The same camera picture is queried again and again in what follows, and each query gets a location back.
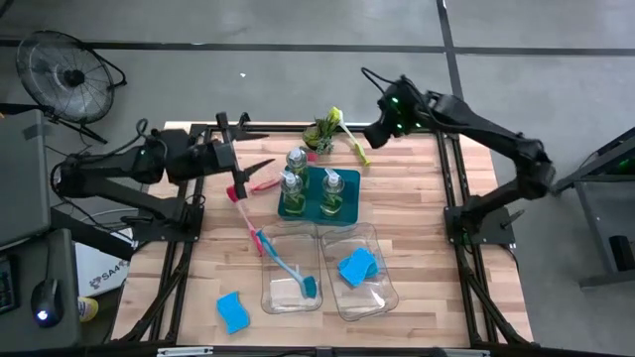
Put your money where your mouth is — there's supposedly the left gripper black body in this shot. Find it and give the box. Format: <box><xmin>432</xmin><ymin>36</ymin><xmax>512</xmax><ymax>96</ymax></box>
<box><xmin>166</xmin><ymin>112</ymin><xmax>249</xmax><ymax>200</ymax></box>

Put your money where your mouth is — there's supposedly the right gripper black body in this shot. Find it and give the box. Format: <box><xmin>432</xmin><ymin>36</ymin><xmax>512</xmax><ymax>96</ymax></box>
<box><xmin>363</xmin><ymin>78</ymin><xmax>426</xmax><ymax>150</ymax></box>

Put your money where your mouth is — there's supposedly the clear green soap pump bottle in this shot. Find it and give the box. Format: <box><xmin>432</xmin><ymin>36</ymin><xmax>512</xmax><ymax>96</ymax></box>
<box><xmin>319</xmin><ymin>167</ymin><xmax>346</xmax><ymax>218</ymax></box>
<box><xmin>285</xmin><ymin>146</ymin><xmax>310</xmax><ymax>179</ymax></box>
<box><xmin>278</xmin><ymin>171</ymin><xmax>307</xmax><ymax>215</ymax></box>

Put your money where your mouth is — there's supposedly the yellow-green dish brush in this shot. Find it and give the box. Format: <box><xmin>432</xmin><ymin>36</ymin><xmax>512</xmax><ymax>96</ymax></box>
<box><xmin>329</xmin><ymin>106</ymin><xmax>372</xmax><ymax>168</ymax></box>

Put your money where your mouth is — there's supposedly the blue and white dish brush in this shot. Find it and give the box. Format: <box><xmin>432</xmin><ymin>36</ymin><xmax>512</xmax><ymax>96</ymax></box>
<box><xmin>255</xmin><ymin>230</ymin><xmax>318</xmax><ymax>299</ymax></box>

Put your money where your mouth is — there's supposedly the light blue sponge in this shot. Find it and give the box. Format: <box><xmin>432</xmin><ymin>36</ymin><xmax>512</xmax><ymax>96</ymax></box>
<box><xmin>215</xmin><ymin>291</ymin><xmax>251</xmax><ymax>335</ymax></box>
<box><xmin>337</xmin><ymin>247</ymin><xmax>376</xmax><ymax>288</ymax></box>

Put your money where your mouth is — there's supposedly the clear plastic bin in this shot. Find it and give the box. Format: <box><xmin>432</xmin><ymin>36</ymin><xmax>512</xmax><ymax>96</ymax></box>
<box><xmin>319</xmin><ymin>222</ymin><xmax>400</xmax><ymax>322</ymax></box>
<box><xmin>260</xmin><ymin>220</ymin><xmax>324</xmax><ymax>315</ymax></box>

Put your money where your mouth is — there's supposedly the teal plastic tray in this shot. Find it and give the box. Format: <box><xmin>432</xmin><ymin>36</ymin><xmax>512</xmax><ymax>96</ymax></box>
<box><xmin>277</xmin><ymin>166</ymin><xmax>362</xmax><ymax>228</ymax></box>

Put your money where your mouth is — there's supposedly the small potted succulent plant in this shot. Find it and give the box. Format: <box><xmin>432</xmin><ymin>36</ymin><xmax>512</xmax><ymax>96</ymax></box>
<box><xmin>301</xmin><ymin>116</ymin><xmax>341</xmax><ymax>155</ymax></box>

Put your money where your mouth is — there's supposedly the black support bar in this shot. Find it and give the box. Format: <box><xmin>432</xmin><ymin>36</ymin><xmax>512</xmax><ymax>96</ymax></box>
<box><xmin>49</xmin><ymin>207</ymin><xmax>136</xmax><ymax>263</ymax></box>

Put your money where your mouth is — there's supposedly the white cardboard box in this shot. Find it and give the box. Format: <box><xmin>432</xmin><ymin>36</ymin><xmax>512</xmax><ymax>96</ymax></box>
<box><xmin>73</xmin><ymin>227</ymin><xmax>135</xmax><ymax>298</ymax></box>

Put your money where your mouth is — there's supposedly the black floor fan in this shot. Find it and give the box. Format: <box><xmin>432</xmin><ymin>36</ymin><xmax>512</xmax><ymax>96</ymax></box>
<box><xmin>14</xmin><ymin>29</ymin><xmax>128</xmax><ymax>126</ymax></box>

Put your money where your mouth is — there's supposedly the black tripod bar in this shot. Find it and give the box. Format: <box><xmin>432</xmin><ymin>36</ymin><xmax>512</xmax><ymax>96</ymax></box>
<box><xmin>0</xmin><ymin>101</ymin><xmax>109</xmax><ymax>146</ymax></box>

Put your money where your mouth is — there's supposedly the grey computer case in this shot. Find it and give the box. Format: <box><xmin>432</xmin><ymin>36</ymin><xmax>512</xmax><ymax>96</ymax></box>
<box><xmin>0</xmin><ymin>109</ymin><xmax>54</xmax><ymax>249</ymax></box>

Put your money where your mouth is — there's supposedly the grey desk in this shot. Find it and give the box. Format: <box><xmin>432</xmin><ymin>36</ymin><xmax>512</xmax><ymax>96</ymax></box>
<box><xmin>0</xmin><ymin>228</ymin><xmax>83</xmax><ymax>351</ymax></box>

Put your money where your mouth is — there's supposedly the yellow round object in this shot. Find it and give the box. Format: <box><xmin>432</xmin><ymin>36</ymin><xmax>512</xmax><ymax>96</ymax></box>
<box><xmin>77</xmin><ymin>296</ymin><xmax>99</xmax><ymax>323</ymax></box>

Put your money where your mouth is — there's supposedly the black computer mouse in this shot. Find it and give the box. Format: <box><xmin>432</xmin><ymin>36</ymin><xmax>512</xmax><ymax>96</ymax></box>
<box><xmin>30</xmin><ymin>278</ymin><xmax>64</xmax><ymax>329</ymax></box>

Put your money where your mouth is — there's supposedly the black keyboard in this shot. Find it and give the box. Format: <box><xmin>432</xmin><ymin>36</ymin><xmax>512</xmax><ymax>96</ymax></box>
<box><xmin>0</xmin><ymin>255</ymin><xmax>21</xmax><ymax>316</ymax></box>

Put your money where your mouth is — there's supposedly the black metal stand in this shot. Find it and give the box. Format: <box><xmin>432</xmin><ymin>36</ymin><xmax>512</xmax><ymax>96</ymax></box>
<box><xmin>550</xmin><ymin>126</ymin><xmax>635</xmax><ymax>292</ymax></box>

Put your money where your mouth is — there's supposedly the black cylindrical foot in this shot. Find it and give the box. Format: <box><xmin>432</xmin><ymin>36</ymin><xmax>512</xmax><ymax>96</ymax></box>
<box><xmin>608</xmin><ymin>234</ymin><xmax>635</xmax><ymax>273</ymax></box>

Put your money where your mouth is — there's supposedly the silver metal bracket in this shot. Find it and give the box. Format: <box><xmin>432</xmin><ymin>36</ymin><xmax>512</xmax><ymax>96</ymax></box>
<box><xmin>435</xmin><ymin>348</ymin><xmax>490</xmax><ymax>357</ymax></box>
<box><xmin>157</xmin><ymin>345</ymin><xmax>214</xmax><ymax>357</ymax></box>

